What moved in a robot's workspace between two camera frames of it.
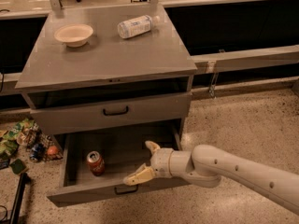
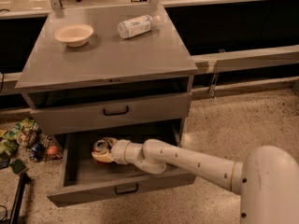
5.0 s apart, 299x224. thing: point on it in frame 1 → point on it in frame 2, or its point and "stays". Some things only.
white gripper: (163, 161) → (119, 151)
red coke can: (96, 162) → (101, 146)
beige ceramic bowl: (74, 35) stays
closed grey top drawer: (78, 118) stays
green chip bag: (11, 138) stays
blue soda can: (36, 152) stays
